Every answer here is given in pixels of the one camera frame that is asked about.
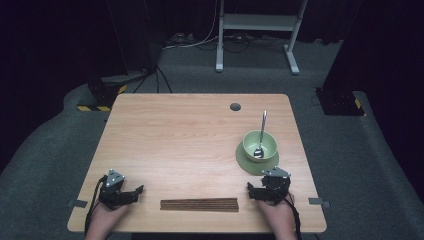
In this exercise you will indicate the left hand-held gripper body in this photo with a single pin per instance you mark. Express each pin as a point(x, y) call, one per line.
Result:
point(111, 195)

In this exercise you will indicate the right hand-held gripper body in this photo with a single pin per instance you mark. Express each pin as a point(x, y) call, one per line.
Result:
point(276, 186)

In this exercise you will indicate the person's left hand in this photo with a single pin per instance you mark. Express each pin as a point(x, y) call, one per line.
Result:
point(105, 218)

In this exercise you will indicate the person's right hand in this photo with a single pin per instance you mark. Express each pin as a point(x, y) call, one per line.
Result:
point(280, 216)

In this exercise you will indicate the green ceramic plate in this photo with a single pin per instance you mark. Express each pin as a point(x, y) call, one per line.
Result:
point(248, 165)

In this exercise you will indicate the grey tape strip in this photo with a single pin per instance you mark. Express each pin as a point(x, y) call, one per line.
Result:
point(78, 203)
point(316, 201)

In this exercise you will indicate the metal spoon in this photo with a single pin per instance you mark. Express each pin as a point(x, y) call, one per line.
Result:
point(262, 131)

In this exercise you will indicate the dark round table grommet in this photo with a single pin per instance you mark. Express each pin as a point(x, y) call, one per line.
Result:
point(235, 107)

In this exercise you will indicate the black striped stand base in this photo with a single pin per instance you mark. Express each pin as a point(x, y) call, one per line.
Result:
point(340, 103)
point(106, 91)

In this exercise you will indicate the white metal stand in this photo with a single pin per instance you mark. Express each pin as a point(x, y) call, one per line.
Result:
point(260, 22)

